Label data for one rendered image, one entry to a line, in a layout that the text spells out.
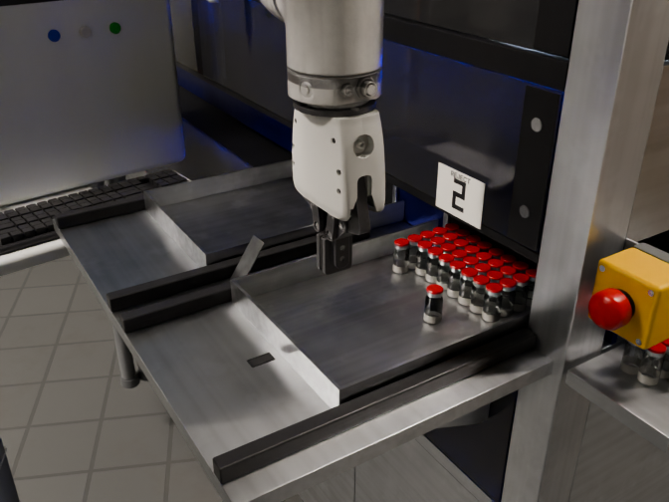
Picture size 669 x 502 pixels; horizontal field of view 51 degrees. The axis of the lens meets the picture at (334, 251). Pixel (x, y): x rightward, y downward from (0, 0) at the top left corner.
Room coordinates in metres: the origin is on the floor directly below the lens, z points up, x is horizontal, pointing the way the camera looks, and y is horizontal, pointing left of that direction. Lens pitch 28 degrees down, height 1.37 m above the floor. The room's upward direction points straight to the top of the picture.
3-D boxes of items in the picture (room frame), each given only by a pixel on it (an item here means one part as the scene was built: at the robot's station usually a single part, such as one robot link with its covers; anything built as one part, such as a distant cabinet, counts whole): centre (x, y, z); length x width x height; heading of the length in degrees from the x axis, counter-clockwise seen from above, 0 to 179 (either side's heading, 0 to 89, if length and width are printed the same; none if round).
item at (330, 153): (0.62, 0.00, 1.15); 0.10 x 0.07 x 0.11; 32
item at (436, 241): (0.81, -0.17, 0.90); 0.18 x 0.02 x 0.05; 32
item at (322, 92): (0.62, 0.00, 1.21); 0.09 x 0.08 x 0.03; 32
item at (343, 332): (0.76, -0.08, 0.90); 0.34 x 0.26 x 0.04; 122
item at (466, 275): (0.80, -0.15, 0.90); 0.18 x 0.02 x 0.05; 32
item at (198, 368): (0.86, 0.07, 0.87); 0.70 x 0.48 x 0.02; 32
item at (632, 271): (0.61, -0.31, 0.99); 0.08 x 0.07 x 0.07; 122
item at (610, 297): (0.58, -0.27, 0.99); 0.04 x 0.04 x 0.04; 32
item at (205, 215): (1.04, 0.10, 0.90); 0.34 x 0.26 x 0.04; 122
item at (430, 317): (0.73, -0.12, 0.90); 0.02 x 0.02 x 0.04
